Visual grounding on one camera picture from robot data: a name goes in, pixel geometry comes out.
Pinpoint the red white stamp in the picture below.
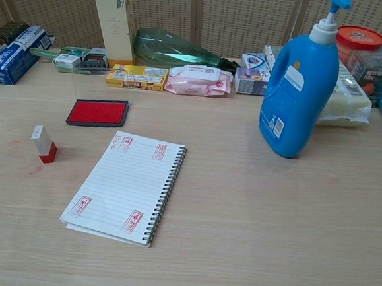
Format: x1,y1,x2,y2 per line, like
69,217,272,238
29,124,60,165

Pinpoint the spiral lined notebook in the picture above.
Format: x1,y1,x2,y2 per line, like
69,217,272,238
57,126,189,251

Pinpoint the pink wet wipes pack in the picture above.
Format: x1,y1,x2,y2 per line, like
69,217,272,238
164,61,234,100

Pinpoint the yellow flat box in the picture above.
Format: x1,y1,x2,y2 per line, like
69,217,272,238
105,63,170,92

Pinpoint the purple blue small box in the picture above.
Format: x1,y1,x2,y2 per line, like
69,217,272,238
233,66,272,97

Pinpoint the green plastic spray bottle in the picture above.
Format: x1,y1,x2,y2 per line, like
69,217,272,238
132,26,245,74

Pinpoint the red ink pad clear lid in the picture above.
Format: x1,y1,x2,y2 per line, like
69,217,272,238
65,65,134,131

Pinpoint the white blue soap box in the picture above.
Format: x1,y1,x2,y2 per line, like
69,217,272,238
239,51,272,73

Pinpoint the blue detergent pump bottle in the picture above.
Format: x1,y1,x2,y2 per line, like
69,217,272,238
255,0,352,162

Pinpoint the wooden folding screen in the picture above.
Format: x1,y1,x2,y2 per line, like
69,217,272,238
0,0,382,76

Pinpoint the tall cream orange carton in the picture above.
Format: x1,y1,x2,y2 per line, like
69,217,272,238
85,0,140,69

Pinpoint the small white green box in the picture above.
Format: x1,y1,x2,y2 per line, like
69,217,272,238
53,52,82,69

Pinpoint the clear pack of sponges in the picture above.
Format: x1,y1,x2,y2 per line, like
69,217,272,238
314,58,376,130

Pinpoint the clear plastic snack box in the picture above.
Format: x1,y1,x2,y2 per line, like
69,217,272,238
344,48,382,108

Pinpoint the blue toothpaste box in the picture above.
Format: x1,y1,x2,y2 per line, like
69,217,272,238
0,22,55,89

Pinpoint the orange lidded jar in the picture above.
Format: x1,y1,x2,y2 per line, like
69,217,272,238
334,24,382,69

